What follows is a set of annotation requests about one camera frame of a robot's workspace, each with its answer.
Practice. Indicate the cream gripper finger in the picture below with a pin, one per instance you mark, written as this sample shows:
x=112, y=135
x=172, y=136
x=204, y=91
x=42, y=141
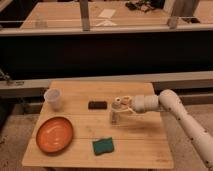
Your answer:
x=128, y=110
x=126, y=99

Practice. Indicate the grey metal post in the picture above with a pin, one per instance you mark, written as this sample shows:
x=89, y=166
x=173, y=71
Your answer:
x=84, y=10

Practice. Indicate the clear bottle on far table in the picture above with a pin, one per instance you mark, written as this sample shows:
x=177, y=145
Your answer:
x=40, y=22

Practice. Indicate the white paper sheet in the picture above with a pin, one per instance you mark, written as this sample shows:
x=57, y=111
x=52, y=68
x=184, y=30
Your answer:
x=107, y=13

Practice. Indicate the small clear bottle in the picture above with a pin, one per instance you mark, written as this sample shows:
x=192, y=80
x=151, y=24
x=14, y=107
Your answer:
x=115, y=107

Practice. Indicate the green sponge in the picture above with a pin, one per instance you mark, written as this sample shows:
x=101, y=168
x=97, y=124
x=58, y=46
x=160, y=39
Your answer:
x=102, y=146

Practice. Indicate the dark brown block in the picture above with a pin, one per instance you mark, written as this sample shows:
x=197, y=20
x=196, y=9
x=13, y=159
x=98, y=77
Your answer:
x=97, y=105

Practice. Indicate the orange plate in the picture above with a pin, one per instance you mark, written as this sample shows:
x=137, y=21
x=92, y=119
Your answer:
x=54, y=135

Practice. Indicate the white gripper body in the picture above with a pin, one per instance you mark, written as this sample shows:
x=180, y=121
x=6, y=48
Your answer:
x=145, y=103

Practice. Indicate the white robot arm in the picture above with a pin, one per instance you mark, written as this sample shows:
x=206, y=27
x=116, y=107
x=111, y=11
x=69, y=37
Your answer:
x=200, y=138

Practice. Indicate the translucent plastic cup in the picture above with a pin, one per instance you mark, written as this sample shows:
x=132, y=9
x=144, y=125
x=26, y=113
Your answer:
x=53, y=98

